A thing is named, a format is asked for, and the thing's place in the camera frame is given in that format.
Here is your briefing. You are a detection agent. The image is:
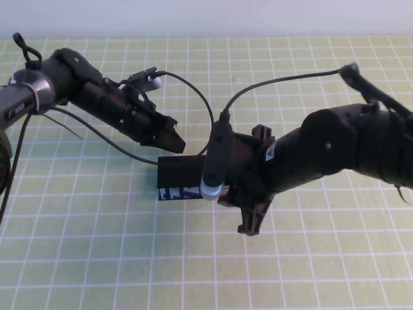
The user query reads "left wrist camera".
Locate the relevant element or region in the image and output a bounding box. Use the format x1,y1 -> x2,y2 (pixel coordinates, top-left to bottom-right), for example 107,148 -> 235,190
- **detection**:
128,67 -> 162,93

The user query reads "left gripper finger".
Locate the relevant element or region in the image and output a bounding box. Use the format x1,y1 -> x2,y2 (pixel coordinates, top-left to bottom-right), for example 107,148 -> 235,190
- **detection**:
141,129 -> 185,154
157,114 -> 179,132

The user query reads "green checked tablecloth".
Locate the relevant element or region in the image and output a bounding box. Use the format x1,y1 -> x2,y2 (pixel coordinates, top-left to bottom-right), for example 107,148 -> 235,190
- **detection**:
0,36 -> 413,310

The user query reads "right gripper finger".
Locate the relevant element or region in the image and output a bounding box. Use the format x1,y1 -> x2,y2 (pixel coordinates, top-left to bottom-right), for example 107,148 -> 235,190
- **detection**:
237,190 -> 272,236
251,124 -> 274,145

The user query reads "black right camera cable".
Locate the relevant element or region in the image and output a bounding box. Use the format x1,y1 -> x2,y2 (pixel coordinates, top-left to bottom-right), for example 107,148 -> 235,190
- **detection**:
221,68 -> 345,114

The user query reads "black left camera cable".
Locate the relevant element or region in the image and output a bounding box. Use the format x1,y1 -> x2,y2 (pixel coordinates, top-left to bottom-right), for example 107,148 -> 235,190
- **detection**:
0,70 -> 216,223

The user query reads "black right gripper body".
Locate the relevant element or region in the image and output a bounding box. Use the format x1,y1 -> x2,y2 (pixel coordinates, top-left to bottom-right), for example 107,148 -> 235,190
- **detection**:
218,134 -> 268,207

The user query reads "black looped right arm cable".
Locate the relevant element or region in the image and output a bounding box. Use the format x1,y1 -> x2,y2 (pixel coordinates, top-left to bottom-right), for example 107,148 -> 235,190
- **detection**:
340,63 -> 413,117

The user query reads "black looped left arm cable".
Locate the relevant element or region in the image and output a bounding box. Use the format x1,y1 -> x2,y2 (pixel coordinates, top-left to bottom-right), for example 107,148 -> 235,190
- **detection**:
12,32 -> 43,70

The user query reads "black cable tie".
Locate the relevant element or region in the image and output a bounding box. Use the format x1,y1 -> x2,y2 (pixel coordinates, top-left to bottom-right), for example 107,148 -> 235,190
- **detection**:
44,111 -> 84,140
394,183 -> 411,205

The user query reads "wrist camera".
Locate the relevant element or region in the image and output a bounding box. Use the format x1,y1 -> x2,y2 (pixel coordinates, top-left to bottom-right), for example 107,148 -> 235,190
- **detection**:
199,110 -> 233,202
128,67 -> 162,93

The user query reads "white cable tie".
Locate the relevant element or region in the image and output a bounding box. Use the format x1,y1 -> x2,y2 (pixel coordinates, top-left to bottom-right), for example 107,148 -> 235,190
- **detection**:
24,83 -> 42,113

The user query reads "black camera cable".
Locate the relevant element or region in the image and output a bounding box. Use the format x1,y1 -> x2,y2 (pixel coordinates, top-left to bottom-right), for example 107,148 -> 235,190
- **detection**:
221,68 -> 345,114
0,70 -> 216,223

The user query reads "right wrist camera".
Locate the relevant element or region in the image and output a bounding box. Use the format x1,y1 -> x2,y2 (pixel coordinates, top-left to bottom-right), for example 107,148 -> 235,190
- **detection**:
199,110 -> 233,202

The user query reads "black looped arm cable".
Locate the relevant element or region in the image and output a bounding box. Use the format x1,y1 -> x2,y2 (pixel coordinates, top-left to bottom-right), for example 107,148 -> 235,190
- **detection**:
12,32 -> 43,70
340,63 -> 413,117

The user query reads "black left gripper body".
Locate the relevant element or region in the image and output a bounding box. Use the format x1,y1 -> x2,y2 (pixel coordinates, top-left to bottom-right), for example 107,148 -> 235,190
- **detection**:
112,85 -> 172,145

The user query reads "black glasses case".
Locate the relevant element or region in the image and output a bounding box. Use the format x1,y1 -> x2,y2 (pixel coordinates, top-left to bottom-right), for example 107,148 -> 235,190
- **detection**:
156,155 -> 230,202

